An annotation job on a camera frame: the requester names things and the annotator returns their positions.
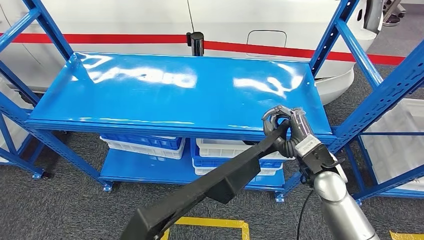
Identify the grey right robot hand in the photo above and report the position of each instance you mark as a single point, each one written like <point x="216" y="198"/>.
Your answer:
<point x="299" y="124"/>

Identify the black plastic plate holder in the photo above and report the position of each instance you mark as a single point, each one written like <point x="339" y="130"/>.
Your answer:
<point x="212" y="185"/>

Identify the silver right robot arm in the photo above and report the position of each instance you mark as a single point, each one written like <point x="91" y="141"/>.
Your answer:
<point x="344" y="212"/>

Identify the black plastic part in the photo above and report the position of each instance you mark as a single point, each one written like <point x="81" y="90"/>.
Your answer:
<point x="251" y="143"/>

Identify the blue metal shelf rack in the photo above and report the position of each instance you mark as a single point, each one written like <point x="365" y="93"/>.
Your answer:
<point x="384" y="188"/>
<point x="35" y="173"/>
<point x="99" y="99"/>

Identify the red barrier belt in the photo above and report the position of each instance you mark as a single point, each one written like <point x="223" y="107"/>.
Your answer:
<point x="281" y="51"/>
<point x="99" y="38"/>

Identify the blue plastic bin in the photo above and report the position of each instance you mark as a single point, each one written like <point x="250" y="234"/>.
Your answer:
<point x="139" y="140"/>
<point x="212" y="162"/>

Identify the yellow floor tape square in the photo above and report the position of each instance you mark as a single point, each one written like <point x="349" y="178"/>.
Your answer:
<point x="215" y="222"/>
<point x="404" y="236"/>

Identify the white car body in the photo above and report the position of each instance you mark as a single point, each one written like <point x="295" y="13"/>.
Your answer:
<point x="132" y="16"/>

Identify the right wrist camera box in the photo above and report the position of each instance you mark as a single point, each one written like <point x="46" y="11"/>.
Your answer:
<point x="314" y="155"/>

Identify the black stanchion post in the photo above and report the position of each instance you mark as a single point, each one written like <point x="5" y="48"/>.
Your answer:
<point x="197" y="43"/>

